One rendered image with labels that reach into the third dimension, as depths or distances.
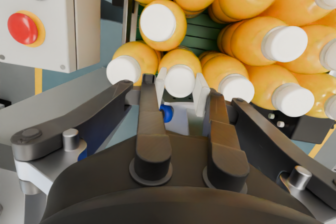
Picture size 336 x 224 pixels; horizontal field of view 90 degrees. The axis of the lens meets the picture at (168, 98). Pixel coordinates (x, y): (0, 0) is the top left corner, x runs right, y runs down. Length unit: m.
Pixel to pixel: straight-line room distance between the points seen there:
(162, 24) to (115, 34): 1.21
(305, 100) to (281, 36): 0.09
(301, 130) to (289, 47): 0.24
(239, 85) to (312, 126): 0.26
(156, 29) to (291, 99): 0.18
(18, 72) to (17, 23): 1.63
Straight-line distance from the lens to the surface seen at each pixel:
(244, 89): 0.23
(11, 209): 0.59
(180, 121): 0.45
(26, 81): 1.89
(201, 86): 0.16
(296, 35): 0.24
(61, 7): 0.26
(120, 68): 0.22
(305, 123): 0.44
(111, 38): 1.42
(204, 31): 0.42
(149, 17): 0.21
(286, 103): 0.26
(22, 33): 0.28
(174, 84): 0.21
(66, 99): 0.88
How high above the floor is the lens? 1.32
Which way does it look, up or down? 69 degrees down
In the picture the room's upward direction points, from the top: 170 degrees counter-clockwise
